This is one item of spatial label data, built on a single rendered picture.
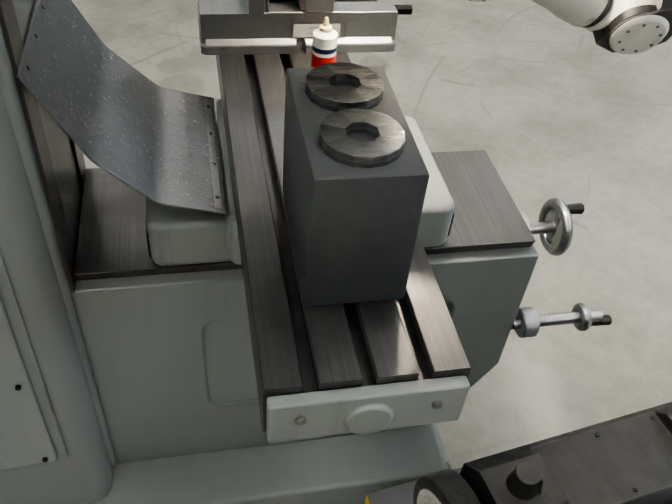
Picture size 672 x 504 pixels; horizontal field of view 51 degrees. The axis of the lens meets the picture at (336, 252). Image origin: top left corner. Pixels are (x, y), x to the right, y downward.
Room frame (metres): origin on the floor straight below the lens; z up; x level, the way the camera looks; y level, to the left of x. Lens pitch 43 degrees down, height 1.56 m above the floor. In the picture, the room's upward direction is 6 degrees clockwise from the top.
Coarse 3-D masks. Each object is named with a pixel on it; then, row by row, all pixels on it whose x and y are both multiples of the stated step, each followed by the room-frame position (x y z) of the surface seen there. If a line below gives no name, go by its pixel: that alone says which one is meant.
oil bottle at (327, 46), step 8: (328, 24) 1.06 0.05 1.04; (320, 32) 1.06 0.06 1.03; (328, 32) 1.06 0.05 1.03; (336, 32) 1.07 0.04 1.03; (320, 40) 1.05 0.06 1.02; (328, 40) 1.05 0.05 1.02; (336, 40) 1.06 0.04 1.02; (312, 48) 1.06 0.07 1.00; (320, 48) 1.05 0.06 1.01; (328, 48) 1.05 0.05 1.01; (336, 48) 1.06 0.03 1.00; (312, 56) 1.06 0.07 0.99; (320, 56) 1.05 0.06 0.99; (328, 56) 1.05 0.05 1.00; (312, 64) 1.06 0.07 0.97; (320, 64) 1.05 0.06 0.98
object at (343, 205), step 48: (288, 96) 0.73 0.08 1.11; (336, 96) 0.68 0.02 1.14; (384, 96) 0.72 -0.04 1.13; (288, 144) 0.72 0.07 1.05; (336, 144) 0.59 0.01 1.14; (384, 144) 0.60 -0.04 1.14; (288, 192) 0.70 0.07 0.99; (336, 192) 0.55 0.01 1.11; (384, 192) 0.57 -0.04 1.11; (336, 240) 0.56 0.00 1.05; (384, 240) 0.57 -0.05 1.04; (336, 288) 0.56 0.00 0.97; (384, 288) 0.57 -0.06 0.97
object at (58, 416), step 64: (0, 0) 0.74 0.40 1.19; (0, 64) 0.71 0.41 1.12; (0, 128) 0.70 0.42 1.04; (0, 192) 0.68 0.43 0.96; (64, 192) 0.84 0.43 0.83; (0, 256) 0.66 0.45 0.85; (64, 256) 0.73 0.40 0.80; (0, 320) 0.65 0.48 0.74; (64, 320) 0.70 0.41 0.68; (0, 384) 0.64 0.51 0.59; (64, 384) 0.67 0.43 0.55; (0, 448) 0.62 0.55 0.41; (64, 448) 0.65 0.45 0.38
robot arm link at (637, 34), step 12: (660, 0) 0.94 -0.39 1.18; (660, 12) 0.93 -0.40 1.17; (624, 24) 0.93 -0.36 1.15; (636, 24) 0.93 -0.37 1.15; (648, 24) 0.93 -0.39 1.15; (660, 24) 0.94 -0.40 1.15; (612, 36) 0.94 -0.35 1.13; (624, 36) 0.94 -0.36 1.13; (636, 36) 0.94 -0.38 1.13; (648, 36) 0.94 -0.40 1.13; (660, 36) 0.94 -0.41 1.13; (612, 48) 0.95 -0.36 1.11; (624, 48) 0.95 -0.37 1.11; (636, 48) 0.95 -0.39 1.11; (648, 48) 0.96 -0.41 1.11
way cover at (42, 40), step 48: (48, 0) 0.96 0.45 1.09; (48, 48) 0.85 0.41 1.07; (96, 48) 1.01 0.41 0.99; (48, 96) 0.76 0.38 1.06; (96, 96) 0.89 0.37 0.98; (144, 96) 1.00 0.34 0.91; (96, 144) 0.78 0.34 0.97; (192, 144) 0.93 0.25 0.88; (144, 192) 0.76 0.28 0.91; (192, 192) 0.81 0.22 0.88
